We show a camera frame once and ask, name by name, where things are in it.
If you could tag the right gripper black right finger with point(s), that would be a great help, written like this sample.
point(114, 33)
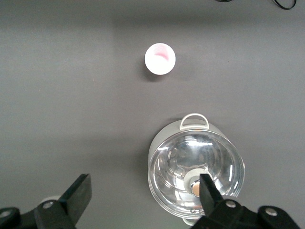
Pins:
point(209, 200)

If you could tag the pink plastic cup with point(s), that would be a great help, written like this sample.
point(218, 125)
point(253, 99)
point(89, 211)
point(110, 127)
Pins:
point(160, 64)

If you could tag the dark grey table mat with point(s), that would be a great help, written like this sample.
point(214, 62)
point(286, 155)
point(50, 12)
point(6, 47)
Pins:
point(71, 95)

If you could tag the grey cooking pot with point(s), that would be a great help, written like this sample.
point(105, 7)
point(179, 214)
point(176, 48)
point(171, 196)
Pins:
point(164, 136)

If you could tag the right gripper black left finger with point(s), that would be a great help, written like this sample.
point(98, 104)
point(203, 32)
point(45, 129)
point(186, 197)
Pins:
point(76, 200)

